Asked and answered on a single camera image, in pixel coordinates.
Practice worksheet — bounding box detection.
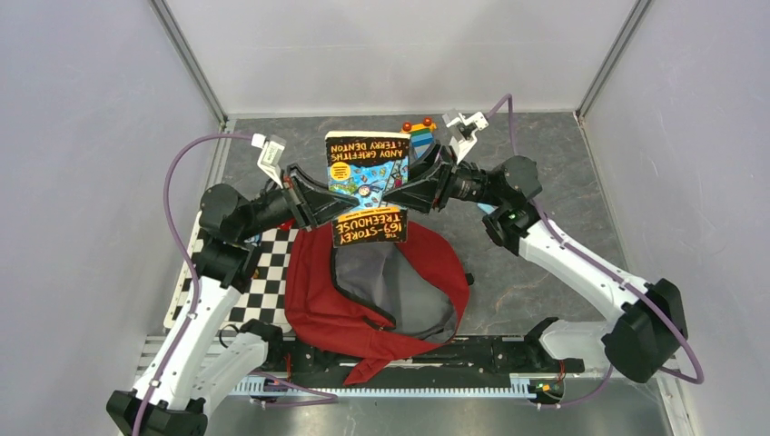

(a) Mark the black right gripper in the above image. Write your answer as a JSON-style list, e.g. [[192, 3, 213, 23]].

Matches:
[[380, 139, 505, 216]]

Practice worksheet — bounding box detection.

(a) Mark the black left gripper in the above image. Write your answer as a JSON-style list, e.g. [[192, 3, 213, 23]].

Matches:
[[237, 163, 359, 240]]

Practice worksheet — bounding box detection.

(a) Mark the blue treehouse comic book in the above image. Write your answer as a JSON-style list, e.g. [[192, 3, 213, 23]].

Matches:
[[324, 131, 411, 248]]

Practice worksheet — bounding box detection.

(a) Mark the red student backpack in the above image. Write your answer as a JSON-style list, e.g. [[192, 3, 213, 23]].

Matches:
[[284, 222, 470, 386]]

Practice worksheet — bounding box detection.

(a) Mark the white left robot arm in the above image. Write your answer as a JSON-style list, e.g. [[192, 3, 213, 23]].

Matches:
[[106, 164, 359, 435]]

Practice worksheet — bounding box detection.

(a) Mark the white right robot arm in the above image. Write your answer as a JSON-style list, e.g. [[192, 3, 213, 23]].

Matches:
[[383, 145, 705, 384]]

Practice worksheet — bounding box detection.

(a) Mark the colourful toy block tower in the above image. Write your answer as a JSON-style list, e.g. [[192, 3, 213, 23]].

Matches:
[[400, 116, 437, 159]]

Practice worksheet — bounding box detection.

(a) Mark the light blue chalk stick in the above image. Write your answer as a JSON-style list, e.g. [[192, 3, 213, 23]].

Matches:
[[478, 203, 497, 214]]

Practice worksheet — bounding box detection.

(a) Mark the black and white chessboard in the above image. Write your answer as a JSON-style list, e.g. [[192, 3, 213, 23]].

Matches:
[[163, 223, 298, 334]]

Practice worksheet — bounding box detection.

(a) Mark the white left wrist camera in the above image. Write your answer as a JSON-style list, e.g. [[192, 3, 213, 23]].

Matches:
[[251, 134, 286, 189]]

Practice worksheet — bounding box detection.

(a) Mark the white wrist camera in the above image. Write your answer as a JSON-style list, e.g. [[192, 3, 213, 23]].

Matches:
[[251, 134, 286, 189], [441, 110, 489, 164]]

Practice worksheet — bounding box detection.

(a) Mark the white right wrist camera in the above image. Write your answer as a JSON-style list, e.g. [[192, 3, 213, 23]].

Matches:
[[441, 110, 489, 164]]

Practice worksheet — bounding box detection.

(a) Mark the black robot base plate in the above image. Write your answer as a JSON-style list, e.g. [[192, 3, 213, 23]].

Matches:
[[259, 335, 586, 389]]

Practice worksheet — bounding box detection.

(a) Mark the aluminium toothed rail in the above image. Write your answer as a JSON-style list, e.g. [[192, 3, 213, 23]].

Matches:
[[230, 376, 536, 400]]

